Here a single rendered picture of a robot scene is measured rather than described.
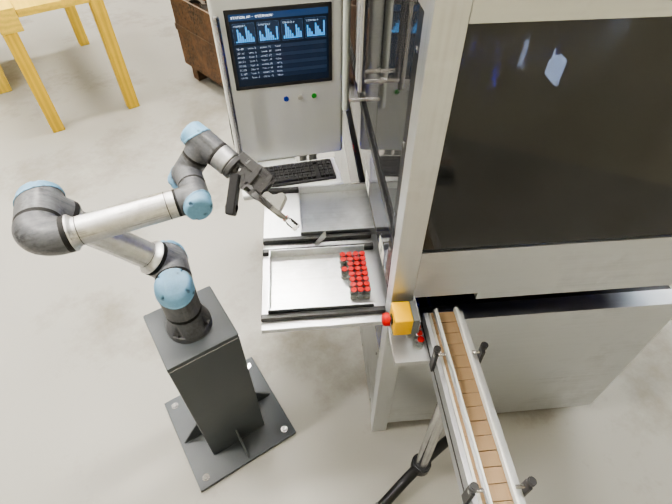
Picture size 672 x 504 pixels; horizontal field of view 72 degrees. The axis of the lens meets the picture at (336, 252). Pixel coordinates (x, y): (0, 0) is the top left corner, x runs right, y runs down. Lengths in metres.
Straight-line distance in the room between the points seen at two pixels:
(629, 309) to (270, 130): 1.55
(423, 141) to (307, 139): 1.25
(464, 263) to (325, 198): 0.76
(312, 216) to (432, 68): 1.02
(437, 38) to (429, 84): 0.09
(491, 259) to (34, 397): 2.22
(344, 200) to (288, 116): 0.48
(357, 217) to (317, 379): 0.93
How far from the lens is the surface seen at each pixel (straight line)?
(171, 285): 1.50
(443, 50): 0.92
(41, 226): 1.32
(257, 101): 2.08
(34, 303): 3.13
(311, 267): 1.64
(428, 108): 0.97
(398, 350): 1.46
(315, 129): 2.18
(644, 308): 1.85
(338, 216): 1.81
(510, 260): 1.37
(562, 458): 2.45
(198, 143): 1.33
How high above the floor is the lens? 2.13
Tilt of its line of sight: 48 degrees down
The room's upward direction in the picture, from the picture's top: straight up
